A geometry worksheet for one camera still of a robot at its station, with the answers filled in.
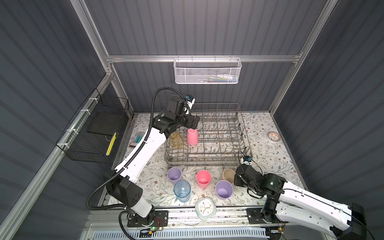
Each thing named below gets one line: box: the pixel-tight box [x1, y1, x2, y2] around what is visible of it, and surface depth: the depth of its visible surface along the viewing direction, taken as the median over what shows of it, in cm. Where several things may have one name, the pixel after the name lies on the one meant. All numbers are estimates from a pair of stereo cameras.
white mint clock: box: [195, 197, 217, 221], surface depth 75 cm
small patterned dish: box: [267, 131, 282, 143], surface depth 107 cm
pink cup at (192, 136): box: [187, 128, 199, 146], surface depth 93 cm
